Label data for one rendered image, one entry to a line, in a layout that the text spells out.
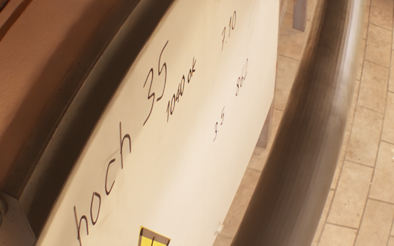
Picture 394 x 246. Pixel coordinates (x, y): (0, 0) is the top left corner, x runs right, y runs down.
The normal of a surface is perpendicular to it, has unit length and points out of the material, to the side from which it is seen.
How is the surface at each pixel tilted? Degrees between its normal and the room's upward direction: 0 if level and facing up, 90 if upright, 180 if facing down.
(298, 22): 90
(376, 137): 0
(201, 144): 90
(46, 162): 90
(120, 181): 90
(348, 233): 0
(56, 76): 0
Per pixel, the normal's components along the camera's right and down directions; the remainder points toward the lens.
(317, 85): -0.18, -0.68
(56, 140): 0.94, 0.25
